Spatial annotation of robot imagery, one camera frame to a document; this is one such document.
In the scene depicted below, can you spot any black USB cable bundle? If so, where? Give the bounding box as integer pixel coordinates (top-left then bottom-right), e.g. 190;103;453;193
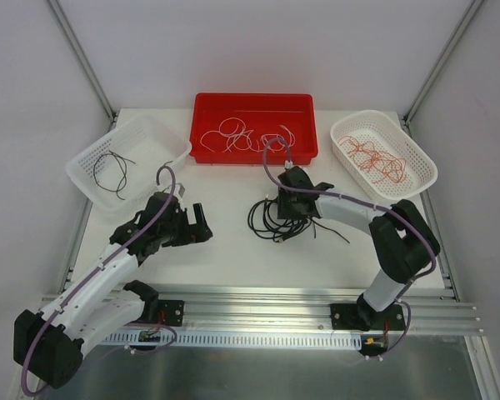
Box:
247;195;352;245

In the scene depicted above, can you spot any orange thin wire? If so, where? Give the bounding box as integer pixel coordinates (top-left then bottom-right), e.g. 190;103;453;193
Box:
357;145;408;184

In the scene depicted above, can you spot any red thin wire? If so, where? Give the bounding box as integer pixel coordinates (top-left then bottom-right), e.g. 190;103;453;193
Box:
339;133;408;184

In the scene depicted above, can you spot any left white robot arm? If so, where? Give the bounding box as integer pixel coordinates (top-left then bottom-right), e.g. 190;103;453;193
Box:
13;192;213;398

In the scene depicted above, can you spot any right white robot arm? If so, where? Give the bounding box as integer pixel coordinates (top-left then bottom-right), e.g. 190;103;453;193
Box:
277;166;441;332

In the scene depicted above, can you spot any translucent white rectangular basket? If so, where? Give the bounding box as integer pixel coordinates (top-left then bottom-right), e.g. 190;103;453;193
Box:
66;114;191;215

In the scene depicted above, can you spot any white oval perforated basket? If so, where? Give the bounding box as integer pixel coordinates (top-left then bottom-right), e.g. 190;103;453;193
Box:
330;110;438;203

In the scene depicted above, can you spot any red plastic bin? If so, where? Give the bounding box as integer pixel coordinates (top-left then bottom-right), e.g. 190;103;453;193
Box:
190;92;318;165

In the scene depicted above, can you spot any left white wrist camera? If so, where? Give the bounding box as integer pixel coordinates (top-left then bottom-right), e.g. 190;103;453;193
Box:
171;182;186;208

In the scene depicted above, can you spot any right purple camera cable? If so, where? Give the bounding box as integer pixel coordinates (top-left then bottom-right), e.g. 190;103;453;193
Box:
261;137;438;284

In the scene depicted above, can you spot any aluminium mounting rail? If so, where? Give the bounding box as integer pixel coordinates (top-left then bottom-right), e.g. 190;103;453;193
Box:
32;282;480;334

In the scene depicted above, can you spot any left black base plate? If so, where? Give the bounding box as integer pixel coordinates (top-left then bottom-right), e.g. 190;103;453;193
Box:
110;298;187;327

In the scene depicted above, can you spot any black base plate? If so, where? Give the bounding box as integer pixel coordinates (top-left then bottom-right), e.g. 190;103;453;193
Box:
110;298;187;327
330;302;365;330

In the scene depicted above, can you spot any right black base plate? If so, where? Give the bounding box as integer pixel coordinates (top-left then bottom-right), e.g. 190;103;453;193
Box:
330;302;365;330

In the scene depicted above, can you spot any white slotted cable duct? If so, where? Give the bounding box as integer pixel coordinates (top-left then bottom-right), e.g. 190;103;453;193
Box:
102;329;362;351

